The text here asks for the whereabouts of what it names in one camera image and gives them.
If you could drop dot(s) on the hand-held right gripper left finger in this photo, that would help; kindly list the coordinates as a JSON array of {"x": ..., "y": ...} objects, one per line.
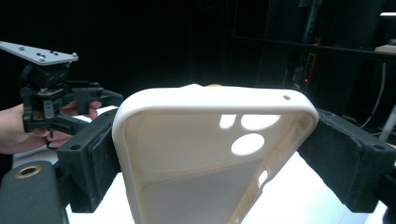
[{"x": 90, "y": 161}]

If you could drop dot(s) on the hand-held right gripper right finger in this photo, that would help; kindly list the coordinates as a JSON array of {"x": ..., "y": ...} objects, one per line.
[{"x": 348, "y": 158}]

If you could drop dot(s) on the printed beige phone case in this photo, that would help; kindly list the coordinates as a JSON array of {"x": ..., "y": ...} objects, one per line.
[{"x": 186, "y": 140}]

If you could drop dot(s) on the white metal stand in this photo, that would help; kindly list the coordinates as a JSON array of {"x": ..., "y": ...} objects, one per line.
[{"x": 389, "y": 124}]

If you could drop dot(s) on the white table mat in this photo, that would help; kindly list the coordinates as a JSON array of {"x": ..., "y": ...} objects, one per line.
[{"x": 311, "y": 202}]

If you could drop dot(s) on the black metal bar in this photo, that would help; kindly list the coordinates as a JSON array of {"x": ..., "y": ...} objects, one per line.
[{"x": 327, "y": 49}]

